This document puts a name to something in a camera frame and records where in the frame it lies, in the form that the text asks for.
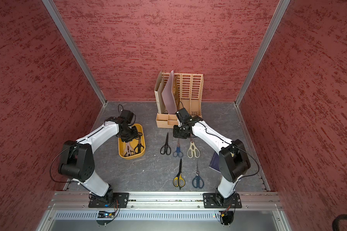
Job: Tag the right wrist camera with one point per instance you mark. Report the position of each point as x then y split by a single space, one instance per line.
183 116

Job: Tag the aluminium right corner post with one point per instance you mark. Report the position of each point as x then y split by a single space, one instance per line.
274 23

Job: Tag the pink handled scissors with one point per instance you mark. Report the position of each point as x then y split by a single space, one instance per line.
128 151

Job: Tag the yellow black handled scissors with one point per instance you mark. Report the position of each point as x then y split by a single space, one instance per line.
178 180

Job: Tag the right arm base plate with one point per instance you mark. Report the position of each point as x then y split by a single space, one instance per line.
216 200

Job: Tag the aluminium left corner post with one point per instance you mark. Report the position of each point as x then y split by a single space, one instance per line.
59 22

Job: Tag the blue handled small scissors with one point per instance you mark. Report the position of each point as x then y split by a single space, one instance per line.
178 152

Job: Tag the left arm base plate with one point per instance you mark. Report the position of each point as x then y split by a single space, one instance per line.
114 200

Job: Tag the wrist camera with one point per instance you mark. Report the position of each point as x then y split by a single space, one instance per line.
183 116
128 116

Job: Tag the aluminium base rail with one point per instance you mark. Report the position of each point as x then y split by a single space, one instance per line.
166 211

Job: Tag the cream handled kitchen scissors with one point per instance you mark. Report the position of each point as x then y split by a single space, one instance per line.
193 151

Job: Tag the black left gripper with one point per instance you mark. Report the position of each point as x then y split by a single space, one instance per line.
135 135

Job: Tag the lilac folder in organizer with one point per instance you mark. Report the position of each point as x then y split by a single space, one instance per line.
168 96

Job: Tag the aluminium corner post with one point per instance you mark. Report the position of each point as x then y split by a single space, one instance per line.
274 23
59 22

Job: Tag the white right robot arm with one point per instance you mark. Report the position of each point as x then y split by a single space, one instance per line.
233 159

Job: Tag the dark blue book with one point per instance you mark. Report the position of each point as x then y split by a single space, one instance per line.
214 164

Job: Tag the beige plastic file organizer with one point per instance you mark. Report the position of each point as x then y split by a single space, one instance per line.
187 90

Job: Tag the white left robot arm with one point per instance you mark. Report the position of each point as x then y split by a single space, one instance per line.
77 159

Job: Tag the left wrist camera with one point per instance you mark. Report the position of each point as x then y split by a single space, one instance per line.
128 116

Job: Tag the dark blue handled scissors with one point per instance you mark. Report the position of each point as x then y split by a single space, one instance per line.
197 181

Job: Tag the yellow plastic storage tray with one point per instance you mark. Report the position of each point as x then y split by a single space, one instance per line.
133 143

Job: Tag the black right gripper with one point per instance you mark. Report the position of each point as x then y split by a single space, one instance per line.
177 134

